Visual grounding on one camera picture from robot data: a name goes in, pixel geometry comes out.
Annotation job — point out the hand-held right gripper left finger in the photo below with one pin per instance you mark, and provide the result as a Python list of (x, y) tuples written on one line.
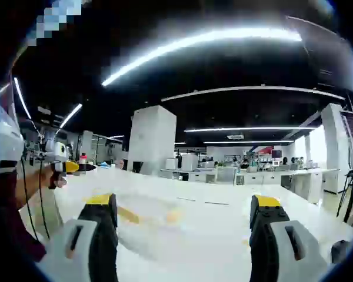
[(85, 249)]

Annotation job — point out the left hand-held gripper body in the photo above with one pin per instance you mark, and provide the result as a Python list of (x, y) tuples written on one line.
[(59, 152)]

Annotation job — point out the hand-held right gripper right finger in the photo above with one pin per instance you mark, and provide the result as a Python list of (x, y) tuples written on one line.
[(282, 252)]

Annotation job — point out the yellow short lid latch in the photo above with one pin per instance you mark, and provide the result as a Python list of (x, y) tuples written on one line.
[(129, 215)]

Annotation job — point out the clear storage box lid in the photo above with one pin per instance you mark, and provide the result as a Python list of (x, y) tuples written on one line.
[(153, 210)]

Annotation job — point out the clear plastic storage box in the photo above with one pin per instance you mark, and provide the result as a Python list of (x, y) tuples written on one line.
[(164, 232)]

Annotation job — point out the clear bottle with red lid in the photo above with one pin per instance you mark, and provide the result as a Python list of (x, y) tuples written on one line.
[(83, 158)]

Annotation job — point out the white box machine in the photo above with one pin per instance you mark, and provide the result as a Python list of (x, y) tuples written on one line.
[(171, 163), (189, 162)]

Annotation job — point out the person's left hand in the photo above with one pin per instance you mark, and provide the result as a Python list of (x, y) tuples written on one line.
[(61, 181)]

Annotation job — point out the blue object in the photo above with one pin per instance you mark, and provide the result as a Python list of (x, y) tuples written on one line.
[(104, 165)]

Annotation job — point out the white chest-worn device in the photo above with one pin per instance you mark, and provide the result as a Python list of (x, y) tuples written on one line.
[(4, 138)]

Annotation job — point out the dark grey object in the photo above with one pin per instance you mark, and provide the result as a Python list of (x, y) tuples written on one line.
[(339, 251)]

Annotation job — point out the person in dark clothes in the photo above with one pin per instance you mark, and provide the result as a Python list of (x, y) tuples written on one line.
[(23, 238)]

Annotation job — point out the white square pillar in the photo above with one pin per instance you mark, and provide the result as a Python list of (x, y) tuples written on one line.
[(335, 135), (151, 138)]

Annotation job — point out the row of white office desks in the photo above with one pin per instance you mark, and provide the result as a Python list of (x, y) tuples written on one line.
[(253, 176)]

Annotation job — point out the black tripod stand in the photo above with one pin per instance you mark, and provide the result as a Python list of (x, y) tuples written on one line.
[(351, 191)]

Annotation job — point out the grey mesh office chair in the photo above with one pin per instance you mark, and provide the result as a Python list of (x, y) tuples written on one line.
[(225, 175)]

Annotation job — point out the ceiling air vent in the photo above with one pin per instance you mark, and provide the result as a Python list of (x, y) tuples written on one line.
[(235, 136)]

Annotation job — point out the long ceiling light strip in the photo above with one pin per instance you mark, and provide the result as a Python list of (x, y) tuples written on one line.
[(194, 44)]

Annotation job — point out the small dark wall screen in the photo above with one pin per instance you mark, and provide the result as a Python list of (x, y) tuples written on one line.
[(276, 153)]

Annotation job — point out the red and blue wall banner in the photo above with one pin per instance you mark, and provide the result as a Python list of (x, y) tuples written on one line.
[(264, 149)]

